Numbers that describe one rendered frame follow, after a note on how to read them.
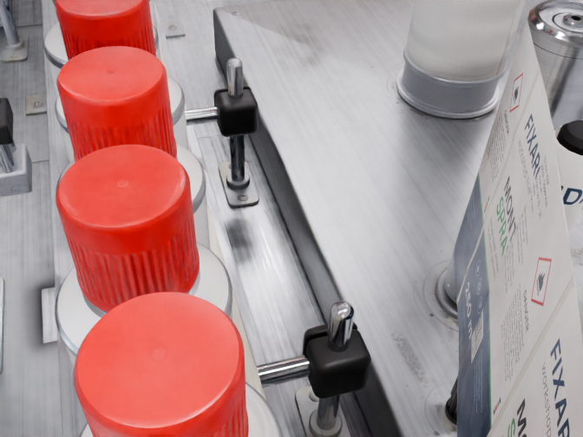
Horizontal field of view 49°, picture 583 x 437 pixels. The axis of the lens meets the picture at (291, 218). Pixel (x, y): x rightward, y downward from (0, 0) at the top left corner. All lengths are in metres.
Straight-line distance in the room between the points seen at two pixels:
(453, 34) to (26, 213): 0.36
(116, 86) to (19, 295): 0.31
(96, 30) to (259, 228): 0.30
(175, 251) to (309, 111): 0.39
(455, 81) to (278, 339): 0.25
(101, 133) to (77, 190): 0.04
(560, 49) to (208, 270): 0.17
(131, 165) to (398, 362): 0.24
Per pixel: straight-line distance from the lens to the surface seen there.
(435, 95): 0.55
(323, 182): 0.47
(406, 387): 0.37
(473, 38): 0.52
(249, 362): 0.33
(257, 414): 0.17
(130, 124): 0.20
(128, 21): 0.24
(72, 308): 0.19
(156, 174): 0.17
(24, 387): 0.45
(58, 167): 0.37
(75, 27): 0.24
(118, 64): 0.21
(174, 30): 0.76
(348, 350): 0.33
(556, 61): 0.29
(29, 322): 0.47
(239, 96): 0.48
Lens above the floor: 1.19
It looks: 45 degrees down
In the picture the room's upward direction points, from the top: 3 degrees clockwise
